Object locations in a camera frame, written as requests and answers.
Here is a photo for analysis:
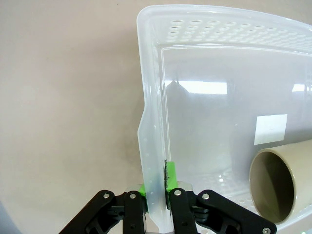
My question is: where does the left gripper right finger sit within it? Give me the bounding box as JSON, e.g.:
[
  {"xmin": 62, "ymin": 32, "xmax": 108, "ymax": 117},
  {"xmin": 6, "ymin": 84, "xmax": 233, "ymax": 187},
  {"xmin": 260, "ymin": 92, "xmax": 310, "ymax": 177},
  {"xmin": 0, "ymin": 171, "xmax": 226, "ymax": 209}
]
[{"xmin": 165, "ymin": 159, "xmax": 278, "ymax": 234}]

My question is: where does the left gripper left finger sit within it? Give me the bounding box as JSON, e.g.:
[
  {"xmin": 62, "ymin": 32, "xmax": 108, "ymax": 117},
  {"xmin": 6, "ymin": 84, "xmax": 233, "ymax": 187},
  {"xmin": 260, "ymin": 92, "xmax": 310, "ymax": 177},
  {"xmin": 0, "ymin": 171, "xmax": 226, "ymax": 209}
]
[{"xmin": 59, "ymin": 184, "xmax": 147, "ymax": 234}]

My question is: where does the white translucent perforated basket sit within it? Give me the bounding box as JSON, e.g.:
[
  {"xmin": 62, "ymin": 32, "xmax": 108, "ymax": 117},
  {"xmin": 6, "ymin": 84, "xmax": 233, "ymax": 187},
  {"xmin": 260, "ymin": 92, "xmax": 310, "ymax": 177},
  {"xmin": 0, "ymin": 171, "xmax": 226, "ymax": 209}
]
[{"xmin": 135, "ymin": 4, "xmax": 312, "ymax": 234}]

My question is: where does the tall beige plastic cup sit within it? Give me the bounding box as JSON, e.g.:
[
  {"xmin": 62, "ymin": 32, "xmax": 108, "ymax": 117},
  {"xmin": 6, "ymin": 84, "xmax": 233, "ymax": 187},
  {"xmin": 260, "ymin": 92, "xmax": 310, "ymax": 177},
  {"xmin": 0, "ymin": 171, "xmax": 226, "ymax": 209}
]
[{"xmin": 248, "ymin": 138, "xmax": 312, "ymax": 224}]

